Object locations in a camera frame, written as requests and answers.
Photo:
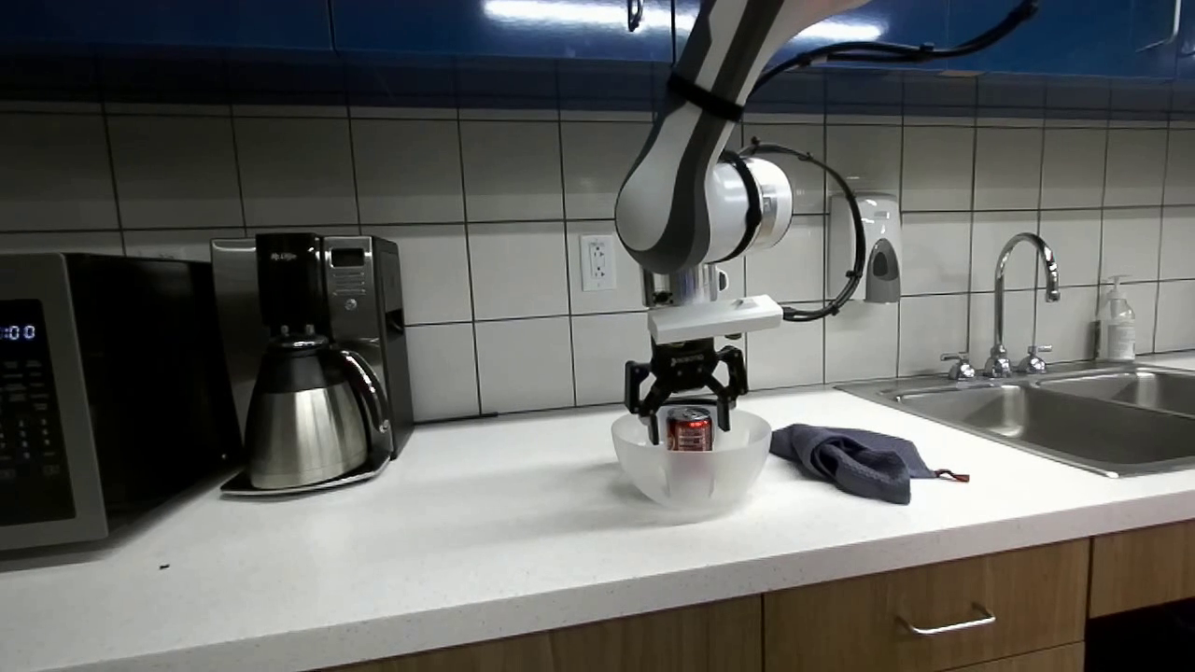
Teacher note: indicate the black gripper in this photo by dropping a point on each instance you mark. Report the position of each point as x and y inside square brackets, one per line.
[684, 368]

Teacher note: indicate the red soda can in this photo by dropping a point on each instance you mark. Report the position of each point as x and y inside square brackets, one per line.
[687, 428]

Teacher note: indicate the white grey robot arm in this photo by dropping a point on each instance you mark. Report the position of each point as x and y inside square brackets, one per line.
[693, 204]

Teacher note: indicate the clear plastic bowl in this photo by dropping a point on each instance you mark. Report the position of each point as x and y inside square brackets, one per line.
[693, 484]

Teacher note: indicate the dark blue cloth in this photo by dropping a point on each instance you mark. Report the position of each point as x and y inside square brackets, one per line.
[855, 461]

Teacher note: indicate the black silver coffee maker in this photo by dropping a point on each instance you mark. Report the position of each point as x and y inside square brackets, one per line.
[297, 284]

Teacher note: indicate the stainless steel coffee carafe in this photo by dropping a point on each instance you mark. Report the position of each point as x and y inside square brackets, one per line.
[315, 417]

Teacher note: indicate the stainless steel sink basin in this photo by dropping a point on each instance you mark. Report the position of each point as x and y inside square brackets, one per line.
[1113, 422]

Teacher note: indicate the clear soap bottle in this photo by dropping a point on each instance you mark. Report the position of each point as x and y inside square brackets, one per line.
[1113, 325]

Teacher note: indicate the stainless steel microwave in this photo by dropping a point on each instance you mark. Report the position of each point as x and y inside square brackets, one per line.
[113, 394]

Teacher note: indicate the blue upper cabinet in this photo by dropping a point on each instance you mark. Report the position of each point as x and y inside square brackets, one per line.
[1058, 38]

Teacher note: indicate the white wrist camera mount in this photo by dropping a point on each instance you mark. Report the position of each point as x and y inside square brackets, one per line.
[676, 323]

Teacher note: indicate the white wall power outlet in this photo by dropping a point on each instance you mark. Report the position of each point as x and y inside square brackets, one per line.
[599, 261]

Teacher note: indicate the white wall soap dispenser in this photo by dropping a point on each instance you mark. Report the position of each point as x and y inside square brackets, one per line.
[865, 237]

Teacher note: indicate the wooden drawer with handle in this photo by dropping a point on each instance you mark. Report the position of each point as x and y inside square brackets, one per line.
[988, 615]

